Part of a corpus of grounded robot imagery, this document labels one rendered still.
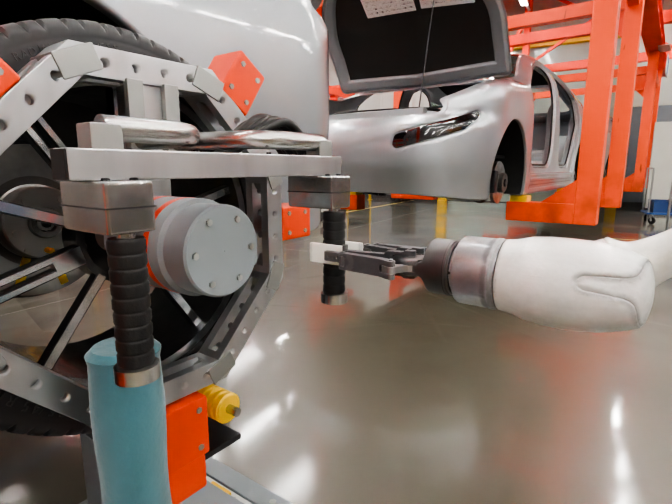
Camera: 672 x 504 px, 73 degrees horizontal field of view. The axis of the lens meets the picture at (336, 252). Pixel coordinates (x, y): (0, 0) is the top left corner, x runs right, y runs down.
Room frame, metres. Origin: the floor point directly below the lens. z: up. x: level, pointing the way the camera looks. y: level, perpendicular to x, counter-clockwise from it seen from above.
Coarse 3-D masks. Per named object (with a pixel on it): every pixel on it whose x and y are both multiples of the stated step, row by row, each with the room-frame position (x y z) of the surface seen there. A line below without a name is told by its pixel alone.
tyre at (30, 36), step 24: (24, 24) 0.65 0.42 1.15; (48, 24) 0.67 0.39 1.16; (72, 24) 0.70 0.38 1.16; (96, 24) 0.73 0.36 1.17; (0, 48) 0.62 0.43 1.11; (24, 48) 0.64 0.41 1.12; (120, 48) 0.75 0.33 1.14; (144, 48) 0.78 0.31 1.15; (0, 408) 0.58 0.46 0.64; (24, 408) 0.60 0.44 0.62; (24, 432) 0.60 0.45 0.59; (48, 432) 0.62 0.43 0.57; (72, 432) 0.65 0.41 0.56
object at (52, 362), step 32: (64, 96) 0.84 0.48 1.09; (96, 96) 0.84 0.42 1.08; (32, 128) 0.66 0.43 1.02; (192, 192) 1.02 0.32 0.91; (224, 192) 0.93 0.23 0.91; (64, 256) 0.68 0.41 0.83; (96, 256) 0.76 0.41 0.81; (32, 288) 0.64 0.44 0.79; (96, 288) 0.71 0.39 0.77; (160, 288) 0.82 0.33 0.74; (64, 320) 0.68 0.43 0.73; (160, 320) 0.92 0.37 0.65; (192, 320) 0.86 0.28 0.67; (32, 352) 0.76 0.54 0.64; (64, 352) 0.81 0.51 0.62; (160, 352) 0.81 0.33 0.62
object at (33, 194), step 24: (24, 144) 0.96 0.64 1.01; (0, 168) 0.92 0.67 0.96; (24, 168) 0.96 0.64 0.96; (48, 168) 0.99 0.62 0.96; (0, 192) 0.92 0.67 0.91; (24, 192) 0.91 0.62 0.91; (48, 192) 0.95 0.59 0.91; (0, 216) 0.89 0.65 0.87; (0, 240) 0.91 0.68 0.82; (24, 240) 0.90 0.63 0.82; (48, 240) 0.94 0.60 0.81; (96, 240) 1.06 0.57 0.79; (0, 264) 0.91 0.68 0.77; (0, 288) 0.90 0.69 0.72; (48, 288) 0.97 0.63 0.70
